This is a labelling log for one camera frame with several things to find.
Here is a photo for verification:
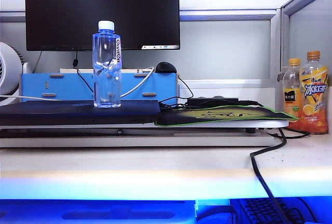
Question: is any large iced tea bottle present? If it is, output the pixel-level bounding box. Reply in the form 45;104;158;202
298;50;329;135

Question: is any blue wooden desk organizer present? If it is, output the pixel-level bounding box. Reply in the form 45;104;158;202
20;72;179;104

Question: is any grey aluminium partition frame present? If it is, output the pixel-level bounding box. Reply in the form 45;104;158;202
178;0;332;80

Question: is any white desk fan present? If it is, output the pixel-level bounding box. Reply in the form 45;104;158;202
0;41;24;106

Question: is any black computer monitor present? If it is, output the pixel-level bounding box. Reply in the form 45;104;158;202
24;0;181;52

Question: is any black mouse cable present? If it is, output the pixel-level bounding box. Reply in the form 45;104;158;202
158;75;194;111

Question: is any black keyboard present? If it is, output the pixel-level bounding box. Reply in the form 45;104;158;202
230;198;317;224

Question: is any thick black power cable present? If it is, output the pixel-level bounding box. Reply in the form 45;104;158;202
250;127;293;224

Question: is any small orange juice bottle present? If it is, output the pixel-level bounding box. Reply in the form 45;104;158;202
282;58;303;122

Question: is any black power adapter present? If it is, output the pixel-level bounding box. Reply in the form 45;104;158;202
186;96;264;107

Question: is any clear mineral water bottle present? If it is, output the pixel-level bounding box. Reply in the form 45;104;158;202
92;20;123;108

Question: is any black computer mouse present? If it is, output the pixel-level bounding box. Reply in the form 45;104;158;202
155;61;178;74

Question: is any black green-edged mouse pad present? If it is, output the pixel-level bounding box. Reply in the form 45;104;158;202
154;104;300;127

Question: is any thin black monitor cable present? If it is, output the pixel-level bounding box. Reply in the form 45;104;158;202
72;50;94;92

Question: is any white cable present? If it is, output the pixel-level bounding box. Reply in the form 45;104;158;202
0;65;155;102

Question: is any dark closed laptop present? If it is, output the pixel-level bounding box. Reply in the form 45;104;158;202
0;99;161;126

